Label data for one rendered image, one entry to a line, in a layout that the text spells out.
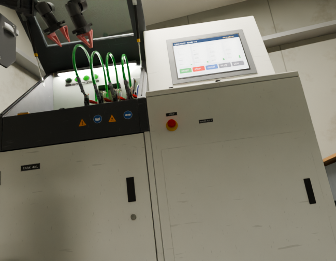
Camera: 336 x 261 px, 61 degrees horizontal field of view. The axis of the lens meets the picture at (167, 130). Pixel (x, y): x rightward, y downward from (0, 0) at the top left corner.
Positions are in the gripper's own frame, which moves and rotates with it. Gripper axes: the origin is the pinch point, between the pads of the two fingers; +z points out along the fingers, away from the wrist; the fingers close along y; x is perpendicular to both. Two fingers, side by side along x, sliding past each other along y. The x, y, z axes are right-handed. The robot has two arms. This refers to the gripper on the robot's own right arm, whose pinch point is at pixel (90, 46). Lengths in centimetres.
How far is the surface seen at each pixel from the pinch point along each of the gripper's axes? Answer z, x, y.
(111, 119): 28.9, -5.0, -22.8
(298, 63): 148, -144, 269
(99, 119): 27.2, 0.3, -23.2
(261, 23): 94, -111, 320
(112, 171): 45, -4, -39
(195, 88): 30, -43, -9
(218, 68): 37, -53, 27
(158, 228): 65, -19, -55
